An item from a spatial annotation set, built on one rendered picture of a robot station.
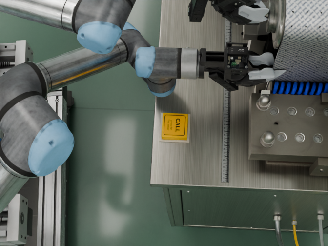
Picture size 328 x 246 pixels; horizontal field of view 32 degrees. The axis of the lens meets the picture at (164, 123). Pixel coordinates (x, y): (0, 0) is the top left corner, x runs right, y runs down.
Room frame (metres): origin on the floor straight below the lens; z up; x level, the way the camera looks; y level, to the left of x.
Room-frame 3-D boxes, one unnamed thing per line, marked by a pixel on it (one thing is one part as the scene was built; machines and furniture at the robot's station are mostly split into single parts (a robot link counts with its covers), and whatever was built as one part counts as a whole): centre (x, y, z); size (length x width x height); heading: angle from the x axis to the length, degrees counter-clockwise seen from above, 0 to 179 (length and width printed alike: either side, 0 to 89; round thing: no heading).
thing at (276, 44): (0.59, -0.28, 1.25); 0.15 x 0.01 x 0.15; 169
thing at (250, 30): (0.63, -0.25, 1.05); 0.06 x 0.05 x 0.31; 79
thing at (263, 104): (0.46, -0.25, 1.05); 0.04 x 0.04 x 0.04
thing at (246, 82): (0.52, -0.22, 1.09); 0.09 x 0.05 x 0.02; 78
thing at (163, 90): (0.60, 0.00, 1.01); 0.11 x 0.08 x 0.11; 31
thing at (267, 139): (0.37, -0.25, 1.05); 0.04 x 0.04 x 0.04
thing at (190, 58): (0.57, -0.09, 1.11); 0.08 x 0.05 x 0.08; 169
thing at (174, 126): (0.48, -0.03, 0.91); 0.07 x 0.07 x 0.02; 79
